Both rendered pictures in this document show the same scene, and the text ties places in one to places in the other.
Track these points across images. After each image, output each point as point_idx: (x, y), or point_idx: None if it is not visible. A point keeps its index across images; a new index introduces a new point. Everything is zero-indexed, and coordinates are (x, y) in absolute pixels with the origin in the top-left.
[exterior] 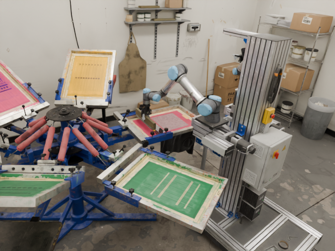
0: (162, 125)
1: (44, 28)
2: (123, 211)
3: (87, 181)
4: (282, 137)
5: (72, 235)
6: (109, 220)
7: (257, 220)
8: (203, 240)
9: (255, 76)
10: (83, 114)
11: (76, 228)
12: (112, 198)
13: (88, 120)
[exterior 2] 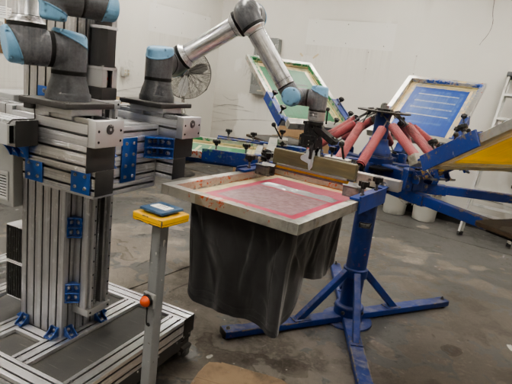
0: (279, 191)
1: None
2: (291, 338)
3: (424, 375)
4: (8, 89)
5: (329, 302)
6: None
7: (7, 306)
8: None
9: None
10: (379, 126)
11: (332, 306)
12: (334, 354)
13: (356, 123)
